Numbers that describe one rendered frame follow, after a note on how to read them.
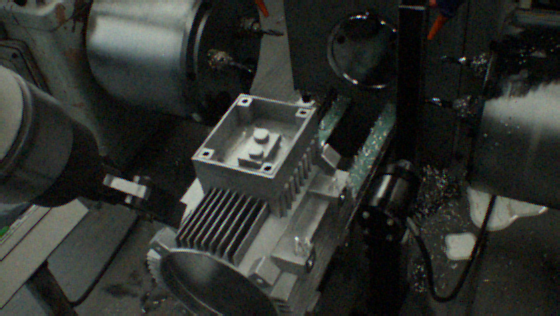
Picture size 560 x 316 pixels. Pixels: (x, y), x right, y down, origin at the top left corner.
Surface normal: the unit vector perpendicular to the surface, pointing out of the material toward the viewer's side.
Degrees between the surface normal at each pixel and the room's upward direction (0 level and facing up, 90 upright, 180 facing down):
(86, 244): 0
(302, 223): 0
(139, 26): 43
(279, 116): 90
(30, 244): 52
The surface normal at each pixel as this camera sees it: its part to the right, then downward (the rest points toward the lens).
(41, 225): 0.63, -0.26
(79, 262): -0.12, -0.72
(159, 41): -0.41, 0.05
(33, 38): -0.43, 0.65
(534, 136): -0.44, 0.30
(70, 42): 0.89, 0.22
